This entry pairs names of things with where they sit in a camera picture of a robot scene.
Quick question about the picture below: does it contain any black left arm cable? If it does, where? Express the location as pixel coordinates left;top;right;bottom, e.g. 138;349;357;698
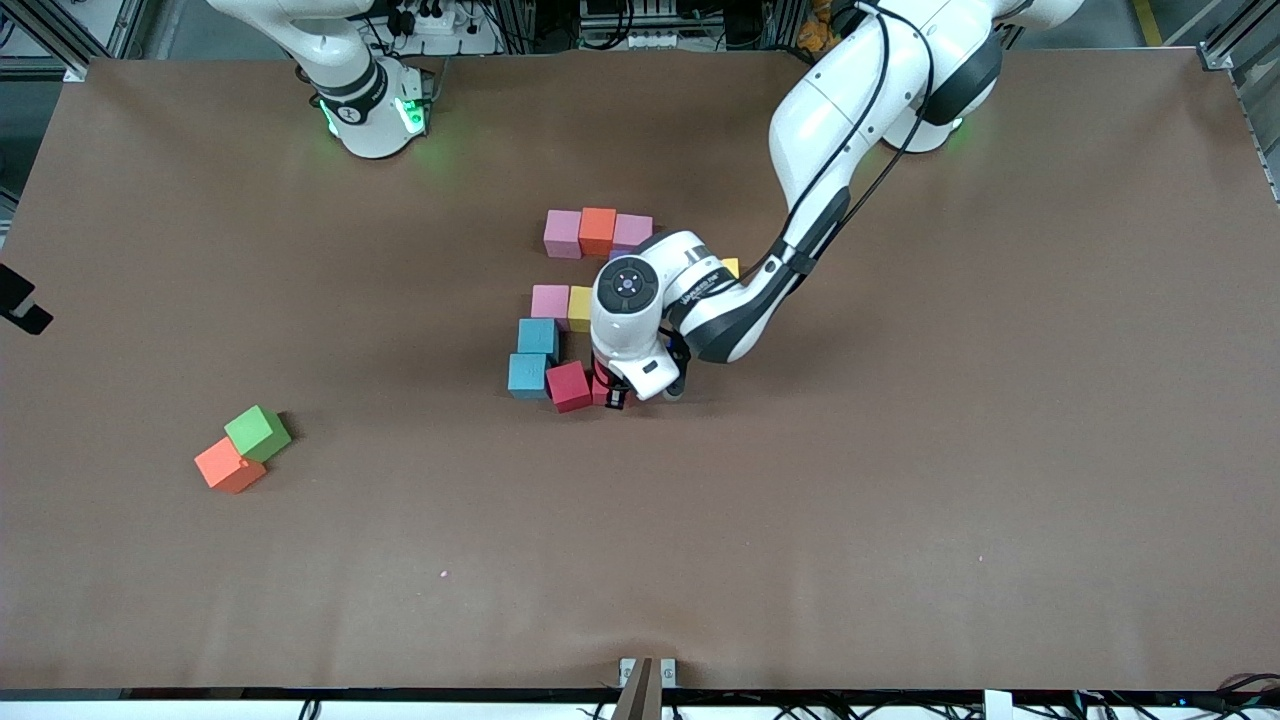
780;0;941;241

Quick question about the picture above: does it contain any light blue foam block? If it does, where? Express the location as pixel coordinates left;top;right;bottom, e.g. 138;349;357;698
506;352;551;401
516;317;561;361

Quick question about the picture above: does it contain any white power strip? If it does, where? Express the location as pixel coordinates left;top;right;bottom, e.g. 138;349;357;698
390;0;501;56
585;30;701;53

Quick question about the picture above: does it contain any brown tapered post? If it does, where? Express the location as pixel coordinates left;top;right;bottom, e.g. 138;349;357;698
612;657;656;720

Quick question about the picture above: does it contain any brown table cover sheet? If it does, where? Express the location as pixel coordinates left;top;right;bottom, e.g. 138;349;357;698
0;48;1280;693

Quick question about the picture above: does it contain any grey metal bracket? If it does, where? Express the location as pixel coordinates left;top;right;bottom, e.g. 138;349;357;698
618;657;678;689

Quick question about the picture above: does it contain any pile of orange objects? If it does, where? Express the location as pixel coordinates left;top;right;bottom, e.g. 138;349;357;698
797;0;843;53

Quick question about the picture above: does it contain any green foam block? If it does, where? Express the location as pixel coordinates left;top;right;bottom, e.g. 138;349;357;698
223;404;293;463

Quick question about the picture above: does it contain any orange foam block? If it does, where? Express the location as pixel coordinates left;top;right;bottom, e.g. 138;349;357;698
579;207;617;257
194;436;268;495

